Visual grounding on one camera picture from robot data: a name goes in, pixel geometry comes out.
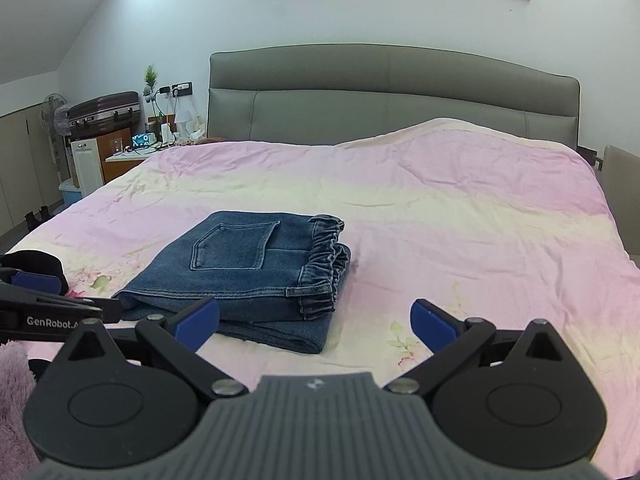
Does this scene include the grey padded headboard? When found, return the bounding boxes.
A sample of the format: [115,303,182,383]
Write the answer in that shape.
[207,44,580,148]

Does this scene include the small green potted plant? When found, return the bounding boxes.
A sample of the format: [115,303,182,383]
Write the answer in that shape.
[143,64,157,117]

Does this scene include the beige wall cabinets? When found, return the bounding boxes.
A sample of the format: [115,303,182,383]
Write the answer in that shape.
[0,105,62,235]

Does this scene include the white standing fan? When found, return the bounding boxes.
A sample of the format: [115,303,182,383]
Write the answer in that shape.
[40,93,70,183]

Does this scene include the white small cabinet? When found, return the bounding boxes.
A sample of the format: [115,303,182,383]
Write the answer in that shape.
[70,139,104,197]

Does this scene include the light blue plastic bin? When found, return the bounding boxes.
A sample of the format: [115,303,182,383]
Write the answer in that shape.
[58,178,82,207]

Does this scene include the pink fluffy sleeve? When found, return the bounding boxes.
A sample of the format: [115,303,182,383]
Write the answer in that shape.
[0,342,39,479]

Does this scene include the cluttered bedside table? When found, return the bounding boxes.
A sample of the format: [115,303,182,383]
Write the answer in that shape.
[102,110,206,183]

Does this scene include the blue denim pants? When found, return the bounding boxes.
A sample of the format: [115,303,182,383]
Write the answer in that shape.
[115,211,352,354]

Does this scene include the dark purple suitcase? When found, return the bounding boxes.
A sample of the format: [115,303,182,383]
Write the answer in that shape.
[67,91,141,140]

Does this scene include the pink floral bed sheet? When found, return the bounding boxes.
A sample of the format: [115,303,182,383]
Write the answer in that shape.
[20,119,639,478]

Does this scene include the blue tissue box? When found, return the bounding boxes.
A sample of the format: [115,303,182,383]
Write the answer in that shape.
[130,132,156,150]

